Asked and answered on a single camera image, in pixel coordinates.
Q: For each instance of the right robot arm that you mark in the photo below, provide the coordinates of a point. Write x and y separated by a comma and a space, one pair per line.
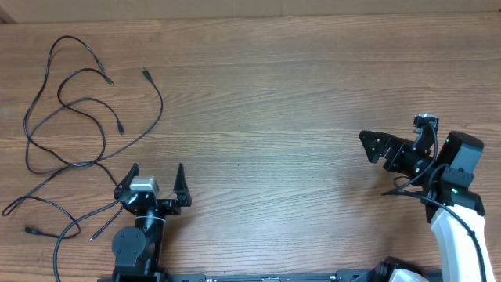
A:
440, 178

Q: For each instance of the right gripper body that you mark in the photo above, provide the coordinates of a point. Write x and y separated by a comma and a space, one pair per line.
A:
392, 153

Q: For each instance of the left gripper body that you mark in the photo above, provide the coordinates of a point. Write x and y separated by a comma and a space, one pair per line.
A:
168, 207

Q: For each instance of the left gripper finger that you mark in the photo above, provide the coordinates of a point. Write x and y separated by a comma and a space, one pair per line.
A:
181, 189
125, 183

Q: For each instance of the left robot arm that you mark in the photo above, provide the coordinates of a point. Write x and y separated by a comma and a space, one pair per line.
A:
137, 248

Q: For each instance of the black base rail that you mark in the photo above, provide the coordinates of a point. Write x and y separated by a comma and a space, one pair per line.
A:
390, 269

